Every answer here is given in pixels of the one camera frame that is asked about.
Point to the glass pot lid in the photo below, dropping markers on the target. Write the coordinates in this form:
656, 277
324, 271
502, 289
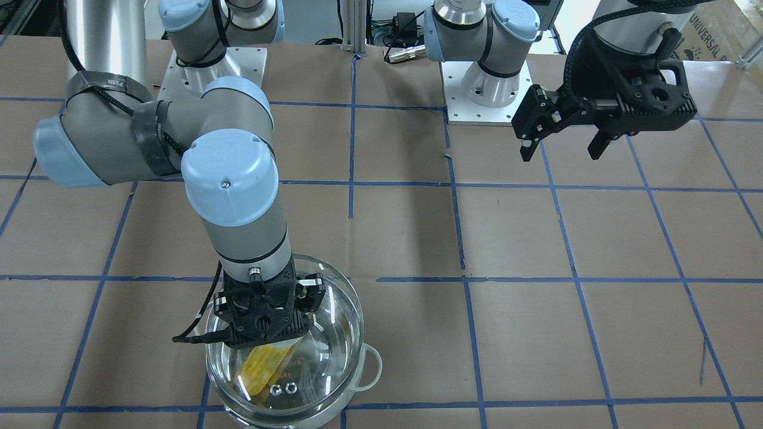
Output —
285, 349

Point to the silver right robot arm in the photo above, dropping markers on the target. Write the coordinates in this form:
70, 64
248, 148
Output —
219, 140

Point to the pale green metal pot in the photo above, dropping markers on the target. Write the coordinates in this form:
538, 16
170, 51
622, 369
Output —
318, 378

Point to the cardboard box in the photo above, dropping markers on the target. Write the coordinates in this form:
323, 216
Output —
721, 31

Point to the aluminium frame post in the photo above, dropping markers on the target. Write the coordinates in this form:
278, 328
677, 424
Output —
354, 16

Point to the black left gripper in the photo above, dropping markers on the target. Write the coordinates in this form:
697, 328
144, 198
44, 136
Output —
598, 78

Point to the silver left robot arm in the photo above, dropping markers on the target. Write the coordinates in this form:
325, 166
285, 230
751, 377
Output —
498, 36

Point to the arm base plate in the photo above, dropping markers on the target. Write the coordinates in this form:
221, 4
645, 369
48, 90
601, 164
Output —
189, 83
474, 97

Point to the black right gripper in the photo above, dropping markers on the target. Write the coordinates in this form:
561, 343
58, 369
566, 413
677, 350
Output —
314, 287

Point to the brown paper table cover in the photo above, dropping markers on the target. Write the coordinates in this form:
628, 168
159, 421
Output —
564, 292

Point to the yellow corn cob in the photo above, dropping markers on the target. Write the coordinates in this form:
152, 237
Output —
259, 366

